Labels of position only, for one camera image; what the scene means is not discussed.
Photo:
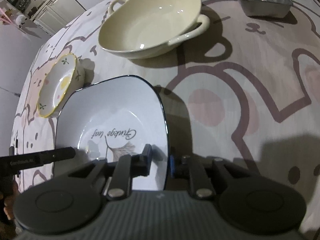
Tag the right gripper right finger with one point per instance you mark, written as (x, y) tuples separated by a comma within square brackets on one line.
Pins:
[(188, 168)]

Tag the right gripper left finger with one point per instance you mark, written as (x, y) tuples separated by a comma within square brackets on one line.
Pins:
[(124, 170)]

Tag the white square plate blue rim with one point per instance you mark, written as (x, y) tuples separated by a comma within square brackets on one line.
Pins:
[(112, 118)]

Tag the lemon pattern scalloped bowl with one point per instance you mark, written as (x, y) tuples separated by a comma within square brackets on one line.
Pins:
[(65, 77)]

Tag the cream two-handled bowl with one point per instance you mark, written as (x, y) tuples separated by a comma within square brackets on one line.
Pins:
[(142, 29)]

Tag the person right hand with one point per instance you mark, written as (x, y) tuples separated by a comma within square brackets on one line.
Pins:
[(7, 204)]

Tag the bear pattern tablecloth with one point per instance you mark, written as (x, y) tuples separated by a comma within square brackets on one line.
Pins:
[(246, 90)]

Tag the white lower cabinet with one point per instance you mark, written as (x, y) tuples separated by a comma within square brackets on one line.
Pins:
[(54, 15)]

